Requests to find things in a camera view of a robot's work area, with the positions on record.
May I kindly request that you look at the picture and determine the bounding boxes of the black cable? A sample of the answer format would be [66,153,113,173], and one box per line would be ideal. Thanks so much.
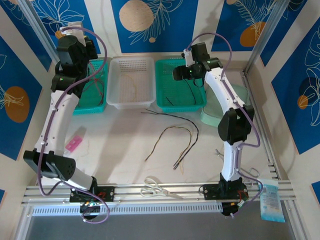
[145,108,200,170]
[166,77,197,106]
[140,111,200,168]

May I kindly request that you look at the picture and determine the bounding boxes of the red cable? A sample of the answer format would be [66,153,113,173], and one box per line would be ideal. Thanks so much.
[87,61,106,85]
[83,77,105,106]
[86,74,106,107]

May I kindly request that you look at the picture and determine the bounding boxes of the teal plastic basket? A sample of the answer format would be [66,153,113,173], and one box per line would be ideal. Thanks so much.
[154,58,208,114]
[72,58,109,116]

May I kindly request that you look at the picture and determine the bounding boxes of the pale green zip pouch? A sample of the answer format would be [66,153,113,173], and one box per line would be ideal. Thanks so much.
[199,82,250,128]

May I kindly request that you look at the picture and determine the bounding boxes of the white plastic basket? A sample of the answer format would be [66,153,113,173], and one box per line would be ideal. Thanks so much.
[106,56,156,110]

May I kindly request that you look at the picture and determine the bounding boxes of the pink and white plastic case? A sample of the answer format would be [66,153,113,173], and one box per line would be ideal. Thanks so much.
[63,126,87,154]

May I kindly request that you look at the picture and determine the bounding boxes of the black electronics module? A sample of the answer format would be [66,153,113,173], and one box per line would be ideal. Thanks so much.
[79,200,104,221]
[221,200,248,218]

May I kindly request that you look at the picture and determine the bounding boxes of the blue snack packet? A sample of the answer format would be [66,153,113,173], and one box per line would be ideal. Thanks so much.
[257,179,286,223]

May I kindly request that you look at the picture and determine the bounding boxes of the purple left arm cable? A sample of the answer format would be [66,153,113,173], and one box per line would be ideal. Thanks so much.
[36,26,111,224]

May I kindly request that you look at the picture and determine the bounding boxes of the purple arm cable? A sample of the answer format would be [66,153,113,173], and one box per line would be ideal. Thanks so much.
[187,32,265,218]
[36,26,111,224]

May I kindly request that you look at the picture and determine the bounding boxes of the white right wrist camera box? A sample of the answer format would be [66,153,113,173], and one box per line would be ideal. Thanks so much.
[183,48,195,68]

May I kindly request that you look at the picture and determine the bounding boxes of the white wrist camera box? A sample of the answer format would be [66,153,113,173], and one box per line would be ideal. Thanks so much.
[183,48,195,68]
[60,21,84,39]

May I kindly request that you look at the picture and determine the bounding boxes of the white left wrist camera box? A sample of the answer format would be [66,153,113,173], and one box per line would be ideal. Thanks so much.
[60,21,84,39]

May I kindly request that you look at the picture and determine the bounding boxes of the aluminium post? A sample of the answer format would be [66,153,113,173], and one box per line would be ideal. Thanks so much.
[242,0,309,74]
[17,0,65,73]

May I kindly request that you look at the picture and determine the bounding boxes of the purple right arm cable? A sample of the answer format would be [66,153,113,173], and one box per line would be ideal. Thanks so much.
[187,32,265,218]

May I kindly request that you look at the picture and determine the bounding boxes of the metal wire tongs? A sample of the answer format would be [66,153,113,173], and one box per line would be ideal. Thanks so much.
[215,148,260,187]

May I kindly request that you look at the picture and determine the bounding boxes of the aluminium frame rail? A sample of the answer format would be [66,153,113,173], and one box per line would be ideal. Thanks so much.
[21,181,298,205]

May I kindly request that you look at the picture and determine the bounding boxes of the aluminium side rail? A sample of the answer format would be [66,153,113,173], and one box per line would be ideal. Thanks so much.
[240,70,282,181]

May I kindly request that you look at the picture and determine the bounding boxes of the white handled scissors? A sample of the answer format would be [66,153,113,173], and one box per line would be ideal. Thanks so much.
[139,176,185,200]

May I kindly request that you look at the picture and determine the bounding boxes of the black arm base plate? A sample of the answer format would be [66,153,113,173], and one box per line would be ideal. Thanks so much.
[202,183,250,201]
[69,185,116,203]

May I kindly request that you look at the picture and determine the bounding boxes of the slotted grey cable duct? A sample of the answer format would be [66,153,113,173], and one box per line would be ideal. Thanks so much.
[31,202,224,217]

